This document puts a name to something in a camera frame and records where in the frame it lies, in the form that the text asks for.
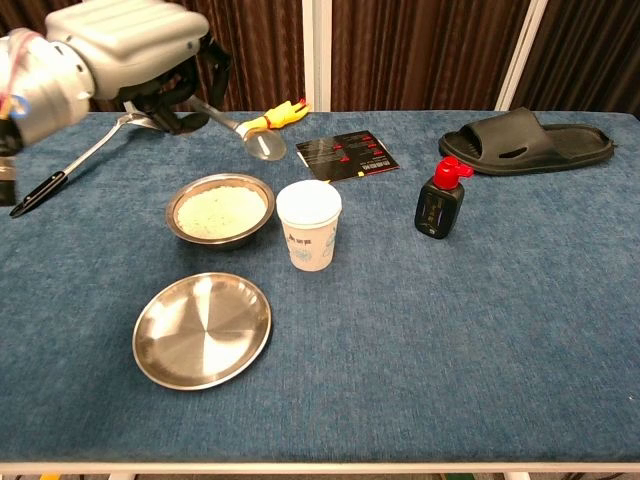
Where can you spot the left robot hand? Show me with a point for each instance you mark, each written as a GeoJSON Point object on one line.
{"type": "Point", "coordinates": [130, 45]}

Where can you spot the small metal spoon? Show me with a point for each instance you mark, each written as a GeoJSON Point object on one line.
{"type": "Point", "coordinates": [265, 145]}

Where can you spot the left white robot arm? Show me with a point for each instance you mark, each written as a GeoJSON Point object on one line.
{"type": "Point", "coordinates": [45, 90]}

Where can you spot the white paper cup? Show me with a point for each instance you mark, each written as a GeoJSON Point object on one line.
{"type": "Point", "coordinates": [309, 235]}

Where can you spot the yellow rubber chicken toy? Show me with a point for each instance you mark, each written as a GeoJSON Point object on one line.
{"type": "Point", "coordinates": [280, 117]}

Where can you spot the black printed card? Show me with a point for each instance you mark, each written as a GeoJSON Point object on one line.
{"type": "Point", "coordinates": [350, 152]}

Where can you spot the lower white plate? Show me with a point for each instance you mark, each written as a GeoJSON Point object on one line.
{"type": "Point", "coordinates": [200, 332]}

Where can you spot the black bottle red cap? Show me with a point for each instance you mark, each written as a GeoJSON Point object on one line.
{"type": "Point", "coordinates": [437, 207]}

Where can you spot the blue table cloth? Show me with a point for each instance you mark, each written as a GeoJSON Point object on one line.
{"type": "Point", "coordinates": [425, 325]}

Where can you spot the black slipper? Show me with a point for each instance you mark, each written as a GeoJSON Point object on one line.
{"type": "Point", "coordinates": [525, 145]}

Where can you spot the white frame post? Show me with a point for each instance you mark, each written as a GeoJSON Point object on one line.
{"type": "Point", "coordinates": [316, 55]}
{"type": "Point", "coordinates": [522, 55]}

